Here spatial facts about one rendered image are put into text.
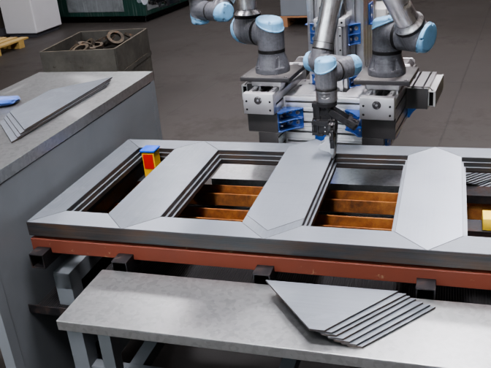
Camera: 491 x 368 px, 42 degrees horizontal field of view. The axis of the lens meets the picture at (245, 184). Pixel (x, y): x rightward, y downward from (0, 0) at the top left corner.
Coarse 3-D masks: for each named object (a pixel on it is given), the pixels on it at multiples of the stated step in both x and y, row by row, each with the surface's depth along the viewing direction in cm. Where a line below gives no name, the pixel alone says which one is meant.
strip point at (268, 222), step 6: (252, 216) 195; (258, 216) 195; (264, 216) 194; (270, 216) 194; (276, 216) 194; (282, 216) 193; (258, 222) 191; (264, 222) 191; (270, 222) 191; (276, 222) 190; (282, 222) 190; (288, 222) 190; (264, 228) 188; (270, 228) 187
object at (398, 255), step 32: (128, 160) 250; (224, 160) 248; (256, 160) 244; (352, 160) 234; (384, 160) 230; (480, 160) 221; (96, 192) 227; (192, 192) 222; (320, 192) 210; (32, 224) 204; (256, 224) 190; (288, 224) 189; (320, 256) 179; (352, 256) 176; (384, 256) 173; (416, 256) 171; (448, 256) 168; (480, 256) 166
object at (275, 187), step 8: (272, 184) 215; (280, 184) 215; (288, 184) 214; (296, 184) 214; (304, 184) 213; (312, 184) 213; (280, 192) 209; (288, 192) 208; (296, 192) 208; (304, 192) 207; (312, 192) 207
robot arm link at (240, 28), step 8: (240, 0) 276; (248, 0) 276; (240, 8) 278; (248, 8) 277; (256, 8) 281; (240, 16) 278; (248, 16) 277; (256, 16) 279; (232, 24) 284; (240, 24) 279; (248, 24) 277; (232, 32) 285; (240, 32) 281; (240, 40) 284; (248, 40) 280
